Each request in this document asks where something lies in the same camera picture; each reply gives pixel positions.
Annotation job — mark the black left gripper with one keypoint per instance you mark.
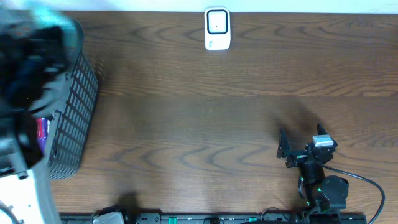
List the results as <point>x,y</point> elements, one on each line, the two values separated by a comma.
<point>38,83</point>

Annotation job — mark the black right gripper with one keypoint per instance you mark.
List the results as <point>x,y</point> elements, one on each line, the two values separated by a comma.
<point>285,151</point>

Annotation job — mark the red purple snack bag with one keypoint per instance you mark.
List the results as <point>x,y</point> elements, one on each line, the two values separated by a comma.
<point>42,132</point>

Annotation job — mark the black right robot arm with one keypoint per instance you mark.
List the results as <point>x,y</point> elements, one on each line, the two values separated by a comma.
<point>323,193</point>

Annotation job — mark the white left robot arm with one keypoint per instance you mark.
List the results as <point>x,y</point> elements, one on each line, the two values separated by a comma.
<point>26,195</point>

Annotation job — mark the white barcode scanner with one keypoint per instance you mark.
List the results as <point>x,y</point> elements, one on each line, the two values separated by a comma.
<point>217,28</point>

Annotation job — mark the grey plastic mesh basket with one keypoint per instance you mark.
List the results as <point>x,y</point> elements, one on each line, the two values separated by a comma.
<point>68,104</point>

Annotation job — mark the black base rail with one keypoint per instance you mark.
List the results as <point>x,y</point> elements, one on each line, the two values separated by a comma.
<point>156,218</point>

